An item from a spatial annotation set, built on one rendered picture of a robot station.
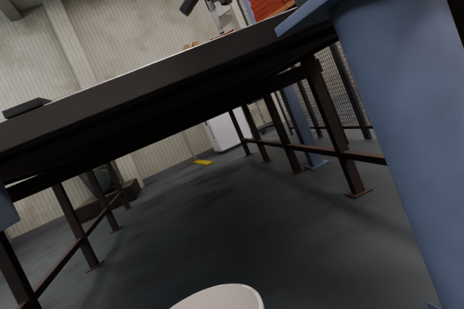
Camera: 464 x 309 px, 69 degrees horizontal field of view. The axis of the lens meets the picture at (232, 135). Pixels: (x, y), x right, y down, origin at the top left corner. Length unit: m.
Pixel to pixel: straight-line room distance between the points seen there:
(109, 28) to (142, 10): 0.74
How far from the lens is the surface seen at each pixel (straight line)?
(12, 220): 0.89
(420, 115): 0.60
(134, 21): 7.22
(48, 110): 0.79
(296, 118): 2.90
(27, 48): 7.23
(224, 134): 6.15
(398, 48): 0.58
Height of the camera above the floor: 0.76
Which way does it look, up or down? 5 degrees down
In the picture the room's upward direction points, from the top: 23 degrees counter-clockwise
